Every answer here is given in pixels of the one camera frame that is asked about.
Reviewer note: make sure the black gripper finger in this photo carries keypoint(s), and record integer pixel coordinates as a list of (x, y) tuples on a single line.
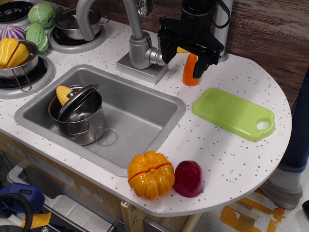
[(200, 66), (168, 49)]

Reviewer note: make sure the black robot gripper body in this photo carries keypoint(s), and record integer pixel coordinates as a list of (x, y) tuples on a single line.
[(194, 35)]

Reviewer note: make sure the orange toy carrot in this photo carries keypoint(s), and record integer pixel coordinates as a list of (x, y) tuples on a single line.
[(188, 78)]

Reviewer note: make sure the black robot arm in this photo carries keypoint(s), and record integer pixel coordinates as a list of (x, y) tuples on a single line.
[(202, 9)]

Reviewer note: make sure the green plastic cutting board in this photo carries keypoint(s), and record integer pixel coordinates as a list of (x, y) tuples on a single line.
[(234, 114)]

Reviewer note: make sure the yellow object behind gripper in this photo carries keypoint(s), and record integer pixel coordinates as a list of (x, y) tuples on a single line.
[(181, 50)]

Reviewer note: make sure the silver toy faucet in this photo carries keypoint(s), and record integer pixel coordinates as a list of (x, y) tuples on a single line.
[(143, 61)]

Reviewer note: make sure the grey toy sink basin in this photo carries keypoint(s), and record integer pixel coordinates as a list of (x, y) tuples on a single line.
[(133, 118)]

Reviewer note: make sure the steel pot lid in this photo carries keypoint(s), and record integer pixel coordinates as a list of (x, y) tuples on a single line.
[(75, 99)]

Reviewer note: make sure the small steel pot on burner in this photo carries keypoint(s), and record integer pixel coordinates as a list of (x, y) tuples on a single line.
[(66, 21)]

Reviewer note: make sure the steel pot in sink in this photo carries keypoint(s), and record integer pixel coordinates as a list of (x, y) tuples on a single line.
[(82, 120)]

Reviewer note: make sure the back right stove burner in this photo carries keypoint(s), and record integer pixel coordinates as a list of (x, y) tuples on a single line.
[(61, 43)]

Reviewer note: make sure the stove burner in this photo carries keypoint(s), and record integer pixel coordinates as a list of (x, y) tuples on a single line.
[(61, 43), (21, 86), (15, 13)]

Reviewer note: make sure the yellow toy corn cob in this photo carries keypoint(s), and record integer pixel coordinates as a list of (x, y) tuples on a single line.
[(62, 93)]

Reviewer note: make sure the dark red toy fruit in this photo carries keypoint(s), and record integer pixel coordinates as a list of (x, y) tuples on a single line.
[(189, 179)]

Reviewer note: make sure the orange toy pumpkin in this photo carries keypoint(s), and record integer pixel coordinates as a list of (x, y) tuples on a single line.
[(151, 175)]

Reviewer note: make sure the green toy cabbage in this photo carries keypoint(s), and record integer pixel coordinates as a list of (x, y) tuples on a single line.
[(41, 13)]

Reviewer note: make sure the green toy bitter gourd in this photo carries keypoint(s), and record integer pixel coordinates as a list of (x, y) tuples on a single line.
[(36, 34)]

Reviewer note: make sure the person's leg in jeans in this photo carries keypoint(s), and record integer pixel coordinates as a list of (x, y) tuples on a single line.
[(297, 153)]

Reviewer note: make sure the steel strainer pan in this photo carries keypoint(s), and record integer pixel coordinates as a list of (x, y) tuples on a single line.
[(27, 66)]

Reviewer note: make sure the grey white shoe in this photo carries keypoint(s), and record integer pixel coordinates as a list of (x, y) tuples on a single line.
[(283, 187)]

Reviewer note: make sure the yellow toy bell pepper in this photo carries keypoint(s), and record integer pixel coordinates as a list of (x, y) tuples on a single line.
[(12, 53)]

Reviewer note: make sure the back left stove burner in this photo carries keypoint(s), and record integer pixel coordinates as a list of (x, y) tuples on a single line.
[(15, 13)]

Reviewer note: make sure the purple toy onion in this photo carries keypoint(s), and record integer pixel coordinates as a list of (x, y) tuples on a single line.
[(12, 32)]

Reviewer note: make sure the front left stove burner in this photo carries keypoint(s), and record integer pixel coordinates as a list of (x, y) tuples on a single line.
[(21, 86)]

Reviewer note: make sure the blue clamp tool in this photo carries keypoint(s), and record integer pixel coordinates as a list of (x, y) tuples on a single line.
[(21, 198)]

